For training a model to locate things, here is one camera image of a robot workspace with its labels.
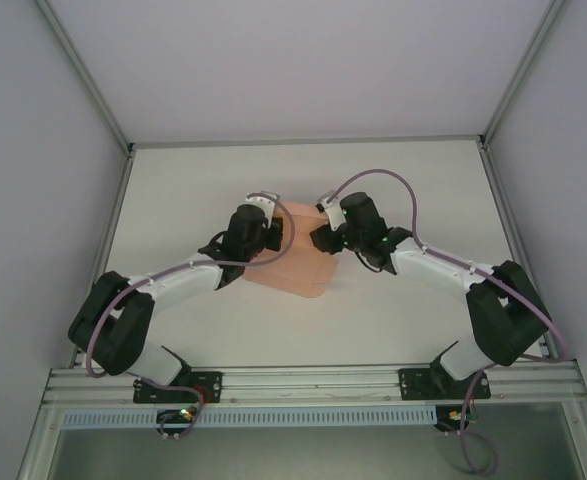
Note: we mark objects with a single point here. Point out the aluminium table back rail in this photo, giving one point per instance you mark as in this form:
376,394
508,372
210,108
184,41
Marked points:
303,141

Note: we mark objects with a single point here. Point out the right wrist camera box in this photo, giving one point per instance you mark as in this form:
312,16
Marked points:
332,212

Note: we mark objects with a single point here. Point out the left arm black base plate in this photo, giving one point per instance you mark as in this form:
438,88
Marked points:
208,387

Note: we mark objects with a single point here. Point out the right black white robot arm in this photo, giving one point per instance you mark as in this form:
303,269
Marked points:
438,270

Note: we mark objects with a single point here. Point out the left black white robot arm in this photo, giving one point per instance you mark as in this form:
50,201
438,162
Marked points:
183,280

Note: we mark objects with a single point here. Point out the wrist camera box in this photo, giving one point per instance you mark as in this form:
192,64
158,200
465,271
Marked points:
332,212
260,202

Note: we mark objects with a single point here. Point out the aluminium lower frame strut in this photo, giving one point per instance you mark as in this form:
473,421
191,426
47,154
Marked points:
585,440
35,445

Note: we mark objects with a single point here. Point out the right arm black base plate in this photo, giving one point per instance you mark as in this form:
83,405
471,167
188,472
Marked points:
413,385

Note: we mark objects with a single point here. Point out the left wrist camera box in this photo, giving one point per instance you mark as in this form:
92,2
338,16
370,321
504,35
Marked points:
260,202

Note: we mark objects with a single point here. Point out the pink paper box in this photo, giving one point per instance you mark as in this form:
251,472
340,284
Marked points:
303,265

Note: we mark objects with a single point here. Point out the aluminium frame post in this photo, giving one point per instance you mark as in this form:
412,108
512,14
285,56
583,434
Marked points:
525,70
85,75

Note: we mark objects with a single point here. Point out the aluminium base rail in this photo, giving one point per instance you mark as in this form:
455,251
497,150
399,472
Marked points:
313,382

